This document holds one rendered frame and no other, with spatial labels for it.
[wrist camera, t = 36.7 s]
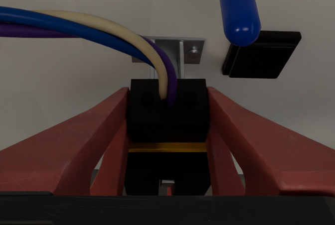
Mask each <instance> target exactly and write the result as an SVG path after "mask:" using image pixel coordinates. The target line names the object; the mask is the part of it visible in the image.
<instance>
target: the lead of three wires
mask: <svg viewBox="0 0 335 225"><path fill-rule="evenodd" d="M0 37H15V38H83V39H86V40H89V41H92V42H95V43H98V44H101V45H104V46H107V47H110V48H112V49H115V50H118V51H120V52H123V53H125V54H128V55H130V56H133V57H135V58H137V59H139V60H142V61H144V62H145V63H147V64H149V65H150V66H152V67H153V68H154V69H155V70H156V71H157V74H158V79H159V95H160V99H161V101H162V99H167V107H170V108H171V107H173V105H174V102H175V100H176V99H177V95H176V91H177V77H176V72H175V69H174V66H173V64H172V62H171V60H170V59H169V57H168V56H167V54H166V53H165V52H164V51H163V50H162V49H161V48H160V47H159V46H158V45H156V44H155V43H154V42H152V41H150V40H149V39H147V38H145V37H143V36H141V35H138V34H136V33H134V32H133V31H131V30H129V29H128V28H126V27H124V26H122V25H120V24H118V23H115V22H113V21H110V20H107V19H105V18H101V17H98V16H94V15H90V14H85V13H80V12H73V11H64V10H24V9H19V8H12V7H5V6H0Z"/></svg>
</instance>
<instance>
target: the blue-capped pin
mask: <svg viewBox="0 0 335 225"><path fill-rule="evenodd" d="M220 7H221V15H222V22H223V30H224V34H225V36H226V38H227V39H228V40H229V42H230V43H232V44H233V45H235V46H248V45H250V44H252V43H253V42H254V41H256V40H257V38H258V36H259V33H260V30H261V22H260V18H259V14H258V9H257V5H256V1H255V0H220Z"/></svg>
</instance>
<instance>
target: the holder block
mask: <svg viewBox="0 0 335 225"><path fill-rule="evenodd" d="M160 180H174V184H173V185H172V187H171V195H172V196H204V195H205V193H206V192H207V190H208V189H209V187H210V185H211V180H210V172H209V166H208V158H207V152H128V159H127V166H126V173H125V180H124V187H125V190H126V194H127V196H158V195H159V182H160Z"/></svg>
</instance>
